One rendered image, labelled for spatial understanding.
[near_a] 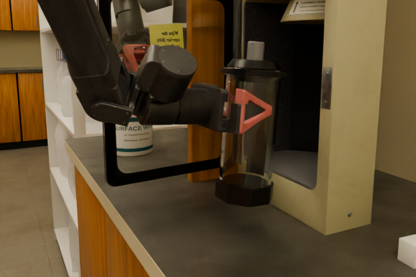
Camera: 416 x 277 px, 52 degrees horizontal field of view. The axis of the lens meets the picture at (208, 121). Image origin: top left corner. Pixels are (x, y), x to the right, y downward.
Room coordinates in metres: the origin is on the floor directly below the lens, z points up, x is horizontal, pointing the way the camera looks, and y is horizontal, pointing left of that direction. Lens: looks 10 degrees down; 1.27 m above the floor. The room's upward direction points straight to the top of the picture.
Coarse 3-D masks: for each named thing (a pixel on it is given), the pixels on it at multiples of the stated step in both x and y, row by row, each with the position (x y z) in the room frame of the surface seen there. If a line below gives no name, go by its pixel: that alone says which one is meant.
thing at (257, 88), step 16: (240, 80) 0.67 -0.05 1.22; (256, 80) 0.67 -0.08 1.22; (272, 80) 0.68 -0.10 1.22; (256, 96) 0.67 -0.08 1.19; (272, 96) 0.68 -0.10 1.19; (224, 112) 0.70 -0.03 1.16; (256, 112) 0.67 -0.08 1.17; (272, 112) 0.68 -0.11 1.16; (256, 128) 0.67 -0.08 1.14; (272, 128) 0.68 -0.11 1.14; (224, 144) 0.69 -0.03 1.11; (240, 144) 0.67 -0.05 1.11; (256, 144) 0.66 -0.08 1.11; (272, 144) 0.68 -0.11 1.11; (224, 160) 0.69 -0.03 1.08; (240, 160) 0.67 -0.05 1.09; (256, 160) 0.66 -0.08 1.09; (272, 160) 0.69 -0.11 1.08; (224, 176) 0.68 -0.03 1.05; (240, 176) 0.66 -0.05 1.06; (256, 176) 0.66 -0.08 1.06
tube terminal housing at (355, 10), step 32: (256, 0) 0.96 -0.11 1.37; (288, 0) 0.98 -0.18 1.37; (352, 0) 0.71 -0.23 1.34; (384, 0) 0.74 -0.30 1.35; (352, 32) 0.71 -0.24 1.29; (384, 32) 0.75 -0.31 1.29; (352, 64) 0.71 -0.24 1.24; (352, 96) 0.72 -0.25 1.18; (320, 128) 0.72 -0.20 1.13; (352, 128) 0.72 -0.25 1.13; (320, 160) 0.72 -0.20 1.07; (352, 160) 0.72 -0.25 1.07; (288, 192) 0.79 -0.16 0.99; (320, 192) 0.71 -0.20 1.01; (352, 192) 0.72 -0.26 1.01; (320, 224) 0.71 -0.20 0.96; (352, 224) 0.72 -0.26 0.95
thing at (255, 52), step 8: (248, 48) 0.71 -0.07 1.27; (256, 48) 0.70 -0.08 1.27; (248, 56) 0.71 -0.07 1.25; (256, 56) 0.70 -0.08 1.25; (232, 64) 0.69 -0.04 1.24; (240, 64) 0.68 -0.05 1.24; (248, 64) 0.67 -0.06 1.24; (256, 64) 0.67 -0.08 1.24; (264, 64) 0.67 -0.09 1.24; (272, 64) 0.68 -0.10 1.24
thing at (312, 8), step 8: (296, 0) 0.83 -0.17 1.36; (304, 0) 0.82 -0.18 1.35; (312, 0) 0.81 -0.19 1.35; (320, 0) 0.80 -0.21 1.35; (288, 8) 0.85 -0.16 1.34; (296, 8) 0.82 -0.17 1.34; (304, 8) 0.81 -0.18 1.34; (312, 8) 0.80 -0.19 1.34; (320, 8) 0.79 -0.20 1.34; (288, 16) 0.83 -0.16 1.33; (296, 16) 0.81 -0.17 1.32; (304, 16) 0.80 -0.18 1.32; (312, 16) 0.79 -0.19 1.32; (320, 16) 0.79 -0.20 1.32
